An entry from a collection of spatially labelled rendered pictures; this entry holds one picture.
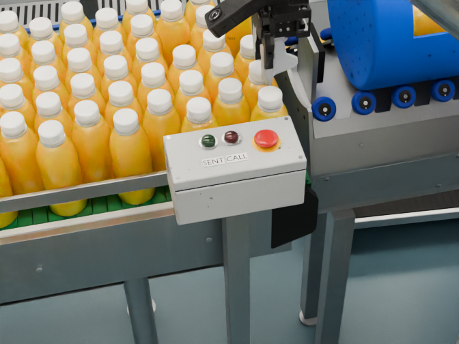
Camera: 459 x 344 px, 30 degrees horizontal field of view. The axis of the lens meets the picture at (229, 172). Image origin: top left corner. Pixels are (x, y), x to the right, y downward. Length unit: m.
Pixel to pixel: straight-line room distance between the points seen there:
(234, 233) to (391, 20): 0.43
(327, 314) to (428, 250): 0.58
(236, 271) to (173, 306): 0.96
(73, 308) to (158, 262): 0.93
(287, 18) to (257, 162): 0.24
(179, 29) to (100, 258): 0.44
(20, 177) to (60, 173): 0.08
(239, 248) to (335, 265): 0.54
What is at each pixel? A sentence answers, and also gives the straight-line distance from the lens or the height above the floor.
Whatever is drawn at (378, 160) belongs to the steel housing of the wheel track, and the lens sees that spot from 1.63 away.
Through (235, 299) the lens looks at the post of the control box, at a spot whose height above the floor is 0.73.
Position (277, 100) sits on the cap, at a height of 1.08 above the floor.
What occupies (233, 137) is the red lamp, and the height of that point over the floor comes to 1.11.
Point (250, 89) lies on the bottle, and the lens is 1.45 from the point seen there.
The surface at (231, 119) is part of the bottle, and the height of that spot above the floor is 1.03.
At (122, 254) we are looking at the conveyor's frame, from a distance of 1.53.
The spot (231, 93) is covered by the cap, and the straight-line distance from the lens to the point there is 1.40.
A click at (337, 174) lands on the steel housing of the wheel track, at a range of 1.63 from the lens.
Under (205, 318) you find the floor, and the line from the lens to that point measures 2.40.
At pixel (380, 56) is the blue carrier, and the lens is 1.45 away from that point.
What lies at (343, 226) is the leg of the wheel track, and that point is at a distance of 1.83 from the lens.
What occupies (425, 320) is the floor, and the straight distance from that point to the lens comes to 2.44.
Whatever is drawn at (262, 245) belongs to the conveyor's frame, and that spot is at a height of 0.77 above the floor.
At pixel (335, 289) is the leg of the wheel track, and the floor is 0.37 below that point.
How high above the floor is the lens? 2.02
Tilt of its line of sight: 47 degrees down
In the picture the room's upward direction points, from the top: 2 degrees counter-clockwise
